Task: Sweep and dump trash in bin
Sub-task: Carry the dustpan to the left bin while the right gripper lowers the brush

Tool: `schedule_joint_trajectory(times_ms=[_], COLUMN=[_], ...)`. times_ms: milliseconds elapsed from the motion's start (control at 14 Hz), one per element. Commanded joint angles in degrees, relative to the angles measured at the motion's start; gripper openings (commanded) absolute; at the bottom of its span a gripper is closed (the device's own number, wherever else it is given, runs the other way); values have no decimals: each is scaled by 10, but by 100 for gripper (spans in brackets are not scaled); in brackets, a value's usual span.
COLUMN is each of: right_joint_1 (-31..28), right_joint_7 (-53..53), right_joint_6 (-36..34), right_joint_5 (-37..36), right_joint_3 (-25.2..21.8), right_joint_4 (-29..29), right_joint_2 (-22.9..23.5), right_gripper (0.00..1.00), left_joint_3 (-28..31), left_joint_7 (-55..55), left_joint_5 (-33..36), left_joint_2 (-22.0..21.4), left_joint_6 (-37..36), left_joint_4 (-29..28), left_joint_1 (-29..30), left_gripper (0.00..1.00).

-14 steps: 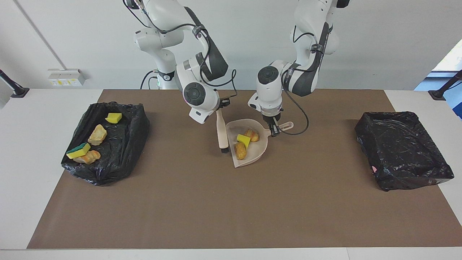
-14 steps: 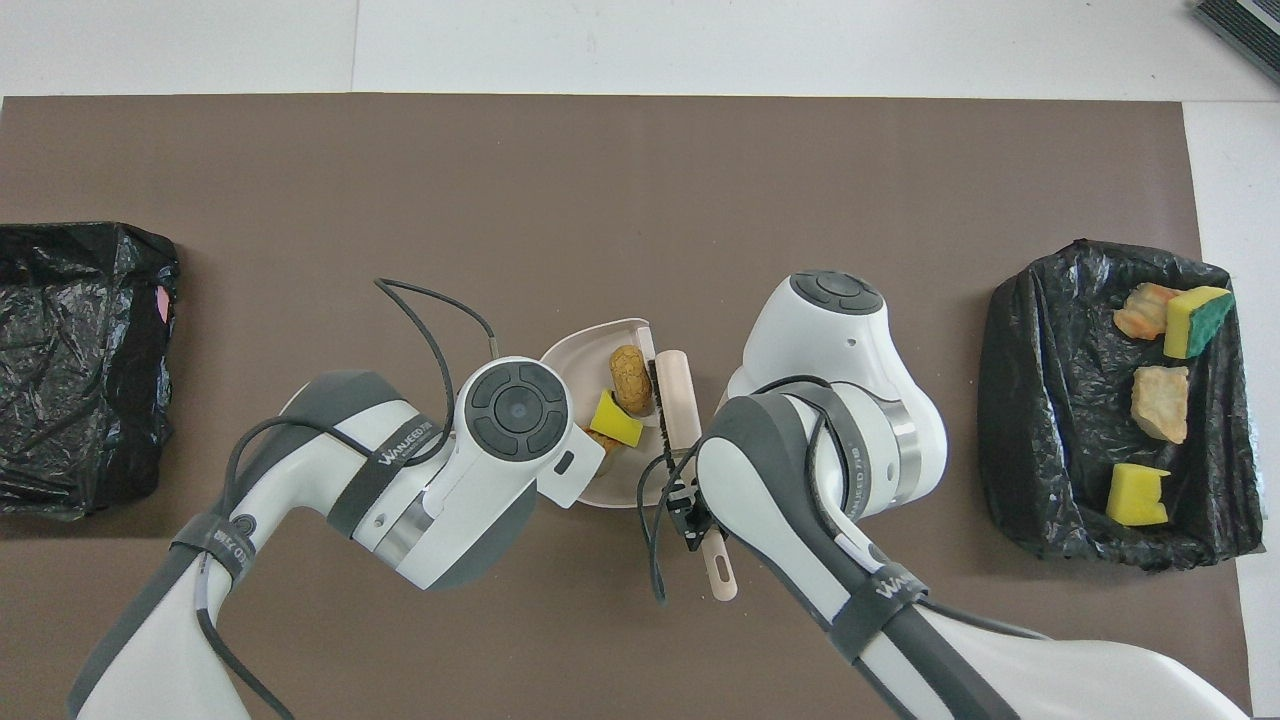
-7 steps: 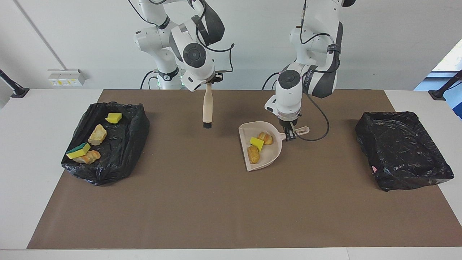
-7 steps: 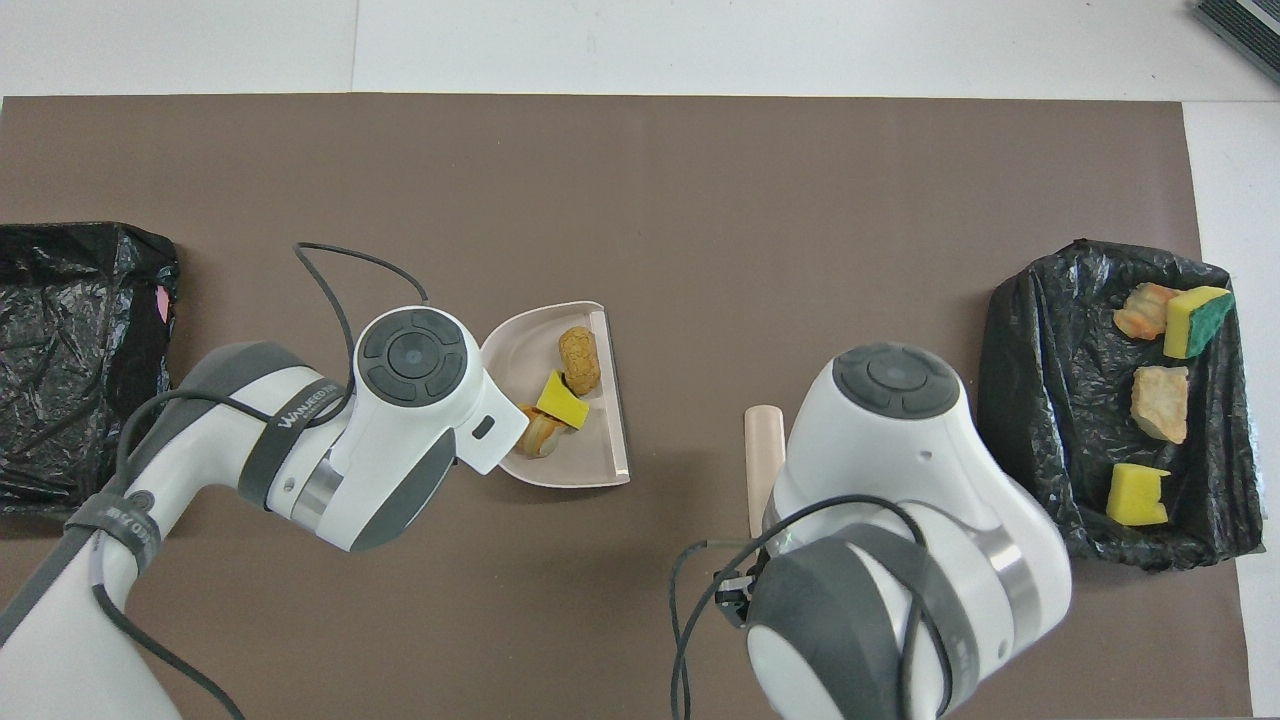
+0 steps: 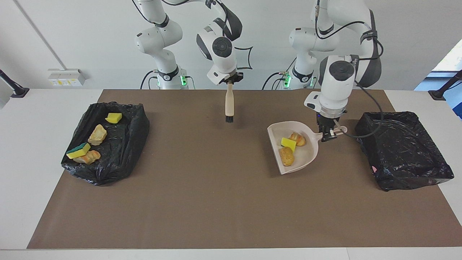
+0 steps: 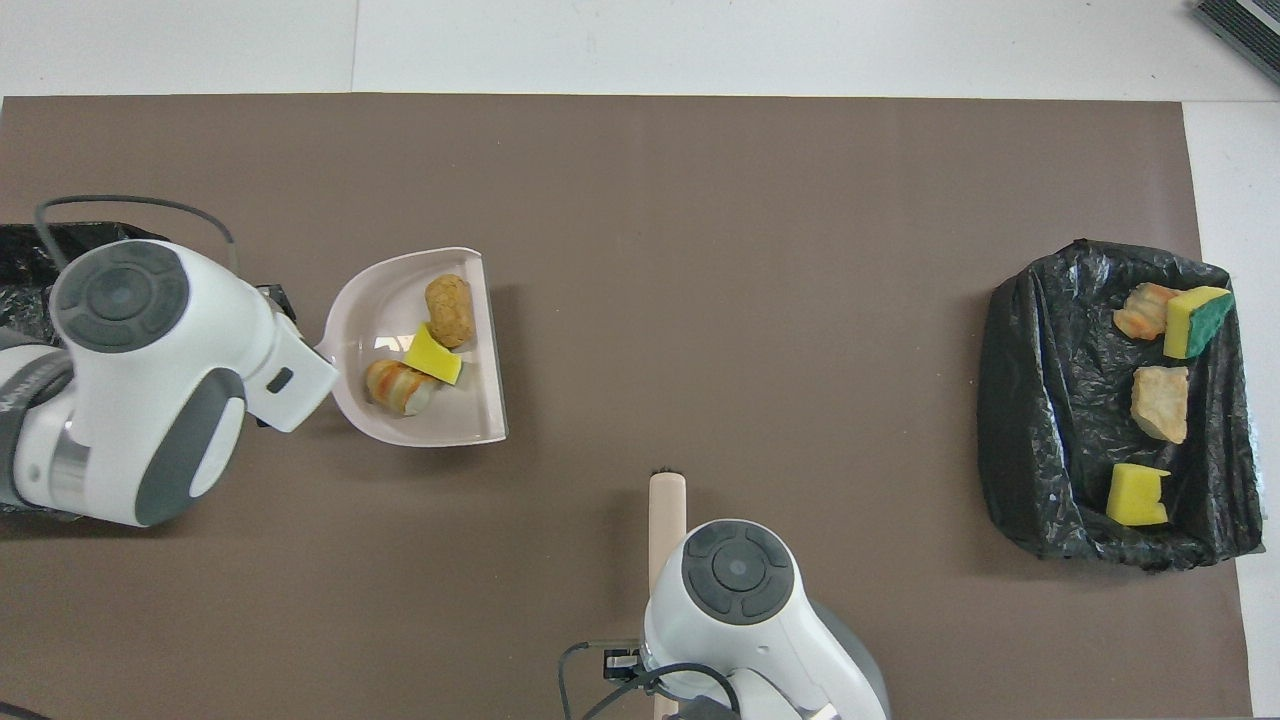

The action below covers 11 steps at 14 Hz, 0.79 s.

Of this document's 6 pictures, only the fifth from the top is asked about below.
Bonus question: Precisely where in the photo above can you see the white wall socket box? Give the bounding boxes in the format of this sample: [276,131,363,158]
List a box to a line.
[48,69,86,87]

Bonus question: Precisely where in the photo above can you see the beige plastic dustpan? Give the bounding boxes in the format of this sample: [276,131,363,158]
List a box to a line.
[267,121,348,175]

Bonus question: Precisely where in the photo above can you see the black left arm base cable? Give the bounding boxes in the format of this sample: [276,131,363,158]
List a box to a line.
[262,56,300,90]

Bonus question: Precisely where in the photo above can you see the black right arm gripper cable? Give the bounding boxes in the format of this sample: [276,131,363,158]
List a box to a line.
[235,45,253,71]

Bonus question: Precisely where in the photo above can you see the black arm base cable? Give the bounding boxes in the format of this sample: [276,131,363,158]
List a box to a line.
[262,56,300,90]
[140,70,159,90]

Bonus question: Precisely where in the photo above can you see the loosely crumpled black-bagged bin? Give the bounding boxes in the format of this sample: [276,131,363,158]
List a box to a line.
[61,101,150,186]

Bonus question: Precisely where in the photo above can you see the black left arm gripper cable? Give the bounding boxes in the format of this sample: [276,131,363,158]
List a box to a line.
[314,0,384,138]

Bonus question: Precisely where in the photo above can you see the pale beige toy bread chunk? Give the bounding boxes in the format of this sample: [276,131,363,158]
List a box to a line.
[88,124,108,146]

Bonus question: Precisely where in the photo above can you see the black-bagged bin with pink spot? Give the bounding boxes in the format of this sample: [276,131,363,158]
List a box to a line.
[354,111,454,192]

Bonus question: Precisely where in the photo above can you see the black arm gripper cable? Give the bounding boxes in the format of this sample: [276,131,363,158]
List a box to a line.
[235,45,253,71]
[314,0,384,138]

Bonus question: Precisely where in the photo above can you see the orange striped toy croissant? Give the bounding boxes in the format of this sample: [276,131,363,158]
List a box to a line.
[73,150,101,165]

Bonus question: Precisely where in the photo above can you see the brown toy bread roll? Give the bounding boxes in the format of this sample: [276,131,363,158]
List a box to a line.
[279,146,295,167]

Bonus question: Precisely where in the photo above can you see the black pole stand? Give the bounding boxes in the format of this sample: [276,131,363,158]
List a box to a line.
[428,70,462,101]
[0,69,30,98]

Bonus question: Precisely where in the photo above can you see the black right arm base cable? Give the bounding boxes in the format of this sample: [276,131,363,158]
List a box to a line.
[140,70,159,90]

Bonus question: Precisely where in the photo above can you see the yellow sponge with green side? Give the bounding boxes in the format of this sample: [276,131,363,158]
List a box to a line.
[66,142,91,160]

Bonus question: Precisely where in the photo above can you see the brown table mat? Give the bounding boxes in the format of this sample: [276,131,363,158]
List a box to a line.
[27,89,462,249]

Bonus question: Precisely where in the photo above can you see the beige hand brush black bristles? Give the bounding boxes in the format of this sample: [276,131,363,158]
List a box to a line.
[225,82,235,123]

